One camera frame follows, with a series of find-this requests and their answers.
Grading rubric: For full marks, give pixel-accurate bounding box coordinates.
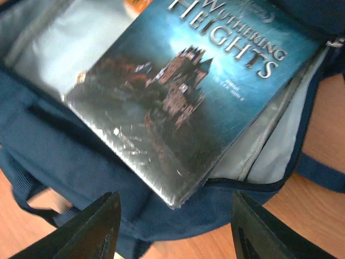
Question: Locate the navy blue student backpack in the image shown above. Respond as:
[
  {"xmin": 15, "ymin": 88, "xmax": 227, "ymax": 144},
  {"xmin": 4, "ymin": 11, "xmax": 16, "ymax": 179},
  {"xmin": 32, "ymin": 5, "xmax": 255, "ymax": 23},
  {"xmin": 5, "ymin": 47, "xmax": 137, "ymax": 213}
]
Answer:
[{"xmin": 1, "ymin": 1, "xmax": 344, "ymax": 258}]

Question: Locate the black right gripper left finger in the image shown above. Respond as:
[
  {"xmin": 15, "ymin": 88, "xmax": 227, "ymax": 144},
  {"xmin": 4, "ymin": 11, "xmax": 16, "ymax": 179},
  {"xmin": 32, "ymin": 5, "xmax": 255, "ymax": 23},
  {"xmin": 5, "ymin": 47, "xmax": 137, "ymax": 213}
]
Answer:
[{"xmin": 11, "ymin": 192, "xmax": 121, "ymax": 259}]

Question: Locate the dark teal Bronte book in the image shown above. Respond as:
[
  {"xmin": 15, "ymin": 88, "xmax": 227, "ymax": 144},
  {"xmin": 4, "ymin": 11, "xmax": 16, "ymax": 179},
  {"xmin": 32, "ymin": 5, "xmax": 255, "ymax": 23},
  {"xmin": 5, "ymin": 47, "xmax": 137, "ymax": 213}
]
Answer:
[{"xmin": 65, "ymin": 1, "xmax": 321, "ymax": 208}]

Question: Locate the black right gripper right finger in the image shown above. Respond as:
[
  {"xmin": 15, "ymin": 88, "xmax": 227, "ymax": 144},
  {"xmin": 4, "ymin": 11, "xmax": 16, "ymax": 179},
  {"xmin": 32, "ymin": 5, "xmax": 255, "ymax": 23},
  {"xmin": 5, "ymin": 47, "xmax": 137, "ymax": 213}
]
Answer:
[{"xmin": 231, "ymin": 191, "xmax": 334, "ymax": 259}]

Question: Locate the orange 39-Storey Treehouse book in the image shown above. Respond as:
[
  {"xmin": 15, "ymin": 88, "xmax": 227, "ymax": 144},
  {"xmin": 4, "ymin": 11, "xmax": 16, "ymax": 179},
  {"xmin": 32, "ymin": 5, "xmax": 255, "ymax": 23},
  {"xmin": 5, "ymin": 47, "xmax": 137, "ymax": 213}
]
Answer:
[{"xmin": 124, "ymin": 0, "xmax": 152, "ymax": 15}]

